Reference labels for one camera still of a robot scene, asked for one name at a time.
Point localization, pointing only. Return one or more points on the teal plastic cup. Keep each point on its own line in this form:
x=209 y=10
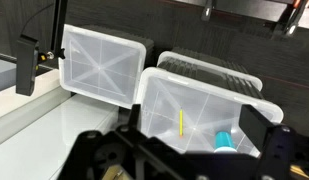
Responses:
x=224 y=143

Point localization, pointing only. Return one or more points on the black camera on stand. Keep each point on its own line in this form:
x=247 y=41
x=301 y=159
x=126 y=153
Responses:
x=29 y=57

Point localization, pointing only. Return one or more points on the yellow pencil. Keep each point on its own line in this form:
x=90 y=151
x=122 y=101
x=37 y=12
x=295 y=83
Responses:
x=181 y=123

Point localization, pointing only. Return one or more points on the large clear plastic bin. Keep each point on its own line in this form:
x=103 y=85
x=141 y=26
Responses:
x=207 y=109

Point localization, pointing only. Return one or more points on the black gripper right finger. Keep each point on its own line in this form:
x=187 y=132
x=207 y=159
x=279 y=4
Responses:
x=281 y=147

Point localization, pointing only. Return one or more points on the small clear plastic bin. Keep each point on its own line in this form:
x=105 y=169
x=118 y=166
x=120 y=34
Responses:
x=219 y=73

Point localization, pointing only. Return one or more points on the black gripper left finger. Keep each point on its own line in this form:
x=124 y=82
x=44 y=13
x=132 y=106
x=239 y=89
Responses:
x=94 y=153

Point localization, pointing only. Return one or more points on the clear plastic bin lid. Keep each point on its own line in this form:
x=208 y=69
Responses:
x=101 y=66

